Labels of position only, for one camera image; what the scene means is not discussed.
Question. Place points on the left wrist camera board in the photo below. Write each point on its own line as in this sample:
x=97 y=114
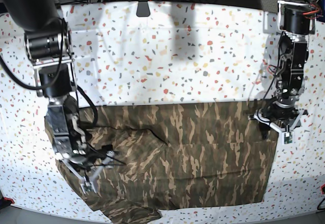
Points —
x=287 y=137

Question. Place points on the red clamp right corner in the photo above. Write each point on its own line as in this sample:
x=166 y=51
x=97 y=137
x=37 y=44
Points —
x=323 y=189

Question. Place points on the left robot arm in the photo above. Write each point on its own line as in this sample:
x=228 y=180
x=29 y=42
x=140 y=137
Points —
x=296 y=21

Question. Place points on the red clamp left corner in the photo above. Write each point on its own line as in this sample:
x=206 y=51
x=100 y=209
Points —
x=8 y=201

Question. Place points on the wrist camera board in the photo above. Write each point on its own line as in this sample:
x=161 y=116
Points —
x=287 y=137
x=89 y=186

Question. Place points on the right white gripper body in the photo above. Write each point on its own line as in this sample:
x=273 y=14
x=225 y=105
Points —
x=88 y=170

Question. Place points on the terrazzo pattern table cloth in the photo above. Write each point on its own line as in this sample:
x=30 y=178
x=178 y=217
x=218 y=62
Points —
x=180 y=53

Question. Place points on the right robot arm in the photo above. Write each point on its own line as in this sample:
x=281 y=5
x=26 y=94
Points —
x=48 y=46

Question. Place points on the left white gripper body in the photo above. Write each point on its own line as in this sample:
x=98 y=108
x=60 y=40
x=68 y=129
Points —
x=289 y=126

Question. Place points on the red clamp corner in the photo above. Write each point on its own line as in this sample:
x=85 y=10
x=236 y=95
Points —
x=8 y=201
x=323 y=189

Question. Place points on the camouflage T-shirt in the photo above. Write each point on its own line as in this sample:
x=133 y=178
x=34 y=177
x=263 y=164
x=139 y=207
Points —
x=177 y=156

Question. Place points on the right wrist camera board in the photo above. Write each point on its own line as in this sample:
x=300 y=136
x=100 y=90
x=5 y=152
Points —
x=89 y=186

